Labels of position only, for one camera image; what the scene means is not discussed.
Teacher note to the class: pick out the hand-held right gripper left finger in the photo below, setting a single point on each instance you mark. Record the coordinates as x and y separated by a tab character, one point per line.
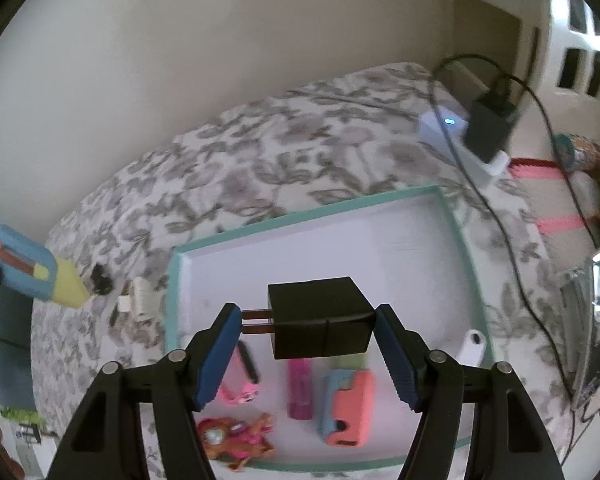
220	355

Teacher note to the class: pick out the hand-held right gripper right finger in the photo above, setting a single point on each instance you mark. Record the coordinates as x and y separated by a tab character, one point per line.
400	360

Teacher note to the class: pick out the pink wrist watch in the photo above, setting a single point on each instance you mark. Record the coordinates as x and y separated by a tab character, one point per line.
237	385

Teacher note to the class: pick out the coral and blue box cutter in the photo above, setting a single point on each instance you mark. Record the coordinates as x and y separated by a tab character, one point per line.
20	255

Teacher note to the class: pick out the green-tipped coral blue utility knife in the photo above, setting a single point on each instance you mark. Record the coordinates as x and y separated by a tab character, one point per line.
347	410

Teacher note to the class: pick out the white wrist band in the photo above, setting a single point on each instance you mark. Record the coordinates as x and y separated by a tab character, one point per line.
472	347

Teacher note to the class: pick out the brown bear toy figure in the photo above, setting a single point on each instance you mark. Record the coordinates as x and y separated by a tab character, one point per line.
232	437

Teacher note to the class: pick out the purple lighter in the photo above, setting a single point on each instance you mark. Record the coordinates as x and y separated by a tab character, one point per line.
300	390

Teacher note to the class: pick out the black charger plug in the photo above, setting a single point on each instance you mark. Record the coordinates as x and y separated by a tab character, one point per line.
320	320

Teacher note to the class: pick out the white hair claw clip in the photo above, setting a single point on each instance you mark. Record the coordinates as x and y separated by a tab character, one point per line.
139	300

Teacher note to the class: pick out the black toy car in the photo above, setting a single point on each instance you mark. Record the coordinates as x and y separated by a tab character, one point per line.
100	280

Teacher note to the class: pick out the teal-rimmed white tray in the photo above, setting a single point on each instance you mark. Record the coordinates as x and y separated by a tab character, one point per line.
330	240

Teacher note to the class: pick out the green leafy item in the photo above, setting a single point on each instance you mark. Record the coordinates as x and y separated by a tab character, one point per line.
20	415

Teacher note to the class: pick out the silver phone stand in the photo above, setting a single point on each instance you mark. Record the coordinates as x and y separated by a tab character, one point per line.
572	285

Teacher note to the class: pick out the grey floral bedspread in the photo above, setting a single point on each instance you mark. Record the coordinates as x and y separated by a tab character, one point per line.
280	135

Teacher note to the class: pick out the white power strip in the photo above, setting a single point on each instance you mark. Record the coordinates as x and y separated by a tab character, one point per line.
440	127

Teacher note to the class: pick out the pink striped crochet mat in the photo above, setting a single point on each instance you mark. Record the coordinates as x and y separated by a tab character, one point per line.
540	170

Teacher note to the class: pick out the black power adapter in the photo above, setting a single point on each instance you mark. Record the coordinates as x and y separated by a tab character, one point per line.
487	127

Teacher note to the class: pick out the colourful patterned cup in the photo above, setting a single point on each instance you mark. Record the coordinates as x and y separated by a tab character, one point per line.
580	152

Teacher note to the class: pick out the white lattice furniture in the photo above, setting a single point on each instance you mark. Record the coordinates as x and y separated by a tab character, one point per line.
555	35

